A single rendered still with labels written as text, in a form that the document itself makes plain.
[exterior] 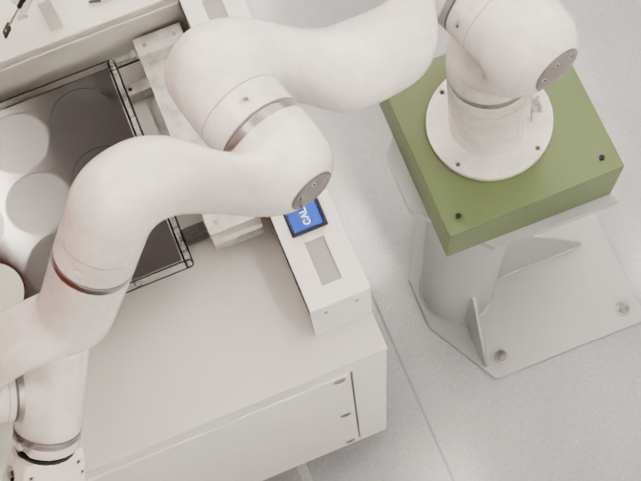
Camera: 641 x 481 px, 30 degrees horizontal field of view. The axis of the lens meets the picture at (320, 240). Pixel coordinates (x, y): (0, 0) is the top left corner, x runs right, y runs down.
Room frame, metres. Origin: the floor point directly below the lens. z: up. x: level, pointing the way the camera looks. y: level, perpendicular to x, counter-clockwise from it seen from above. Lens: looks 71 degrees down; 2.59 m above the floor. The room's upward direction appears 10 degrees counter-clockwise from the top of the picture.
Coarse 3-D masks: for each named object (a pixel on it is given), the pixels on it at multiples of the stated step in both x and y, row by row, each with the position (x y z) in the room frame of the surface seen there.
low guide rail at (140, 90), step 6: (144, 78) 0.91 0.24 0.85; (132, 84) 0.90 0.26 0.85; (138, 84) 0.90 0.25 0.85; (144, 84) 0.90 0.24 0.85; (132, 90) 0.89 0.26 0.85; (138, 90) 0.89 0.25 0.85; (144, 90) 0.89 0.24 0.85; (150, 90) 0.89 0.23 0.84; (132, 96) 0.88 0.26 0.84; (138, 96) 0.89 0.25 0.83; (144, 96) 0.89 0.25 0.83; (132, 102) 0.88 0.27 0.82
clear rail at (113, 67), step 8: (112, 64) 0.92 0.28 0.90; (112, 72) 0.90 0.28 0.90; (120, 80) 0.89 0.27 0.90; (120, 88) 0.87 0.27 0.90; (120, 96) 0.86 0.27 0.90; (128, 96) 0.86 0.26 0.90; (128, 104) 0.84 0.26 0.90; (128, 112) 0.83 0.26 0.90; (136, 120) 0.81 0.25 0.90; (136, 128) 0.80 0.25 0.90; (176, 224) 0.63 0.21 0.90; (176, 232) 0.62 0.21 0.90; (176, 240) 0.61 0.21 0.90; (184, 240) 0.60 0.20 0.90; (184, 248) 0.59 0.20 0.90; (184, 256) 0.58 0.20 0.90
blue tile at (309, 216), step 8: (304, 208) 0.60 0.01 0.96; (312, 208) 0.60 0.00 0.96; (288, 216) 0.59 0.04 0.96; (296, 216) 0.59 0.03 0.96; (304, 216) 0.59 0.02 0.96; (312, 216) 0.59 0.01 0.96; (320, 216) 0.58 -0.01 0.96; (296, 224) 0.58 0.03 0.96; (304, 224) 0.58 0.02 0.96; (312, 224) 0.57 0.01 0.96; (296, 232) 0.57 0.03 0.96
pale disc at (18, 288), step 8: (0, 264) 0.62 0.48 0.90; (0, 272) 0.60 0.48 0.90; (8, 272) 0.60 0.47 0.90; (0, 280) 0.59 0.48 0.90; (8, 280) 0.59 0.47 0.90; (16, 280) 0.59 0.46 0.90; (0, 288) 0.58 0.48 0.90; (8, 288) 0.58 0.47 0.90; (16, 288) 0.57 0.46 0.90; (0, 296) 0.57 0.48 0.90; (8, 296) 0.56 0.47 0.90; (16, 296) 0.56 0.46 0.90; (0, 304) 0.55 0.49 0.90; (8, 304) 0.55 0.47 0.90
